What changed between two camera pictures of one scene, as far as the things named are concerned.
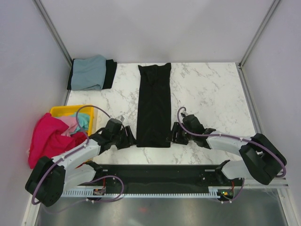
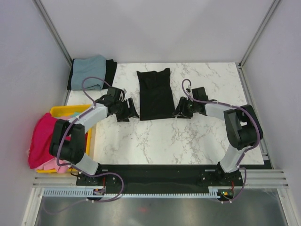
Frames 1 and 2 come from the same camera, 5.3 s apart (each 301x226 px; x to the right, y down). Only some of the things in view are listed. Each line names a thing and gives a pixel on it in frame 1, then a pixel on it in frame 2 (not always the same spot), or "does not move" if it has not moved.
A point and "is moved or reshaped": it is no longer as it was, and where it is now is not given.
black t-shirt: x=154 y=126 is moved or reshaped
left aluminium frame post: x=44 y=14 does not move
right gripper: x=175 y=129 -> x=183 y=102
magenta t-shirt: x=46 y=140 does not move
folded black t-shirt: x=110 y=70 does not move
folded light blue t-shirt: x=89 y=74 does not move
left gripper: x=129 y=140 -> x=124 y=118
